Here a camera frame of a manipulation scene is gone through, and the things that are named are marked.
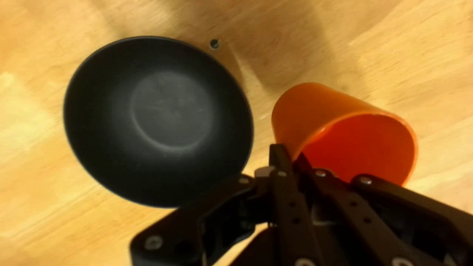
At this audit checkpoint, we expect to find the orange plastic cup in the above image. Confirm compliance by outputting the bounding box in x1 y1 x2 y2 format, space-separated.
273 83 417 185

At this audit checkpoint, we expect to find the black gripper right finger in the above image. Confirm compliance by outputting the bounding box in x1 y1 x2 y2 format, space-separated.
295 157 473 266

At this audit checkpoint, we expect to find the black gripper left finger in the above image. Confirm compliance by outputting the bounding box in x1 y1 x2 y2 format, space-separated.
131 145 323 266

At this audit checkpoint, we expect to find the black bowl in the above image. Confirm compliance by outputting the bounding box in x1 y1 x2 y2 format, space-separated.
64 37 255 207

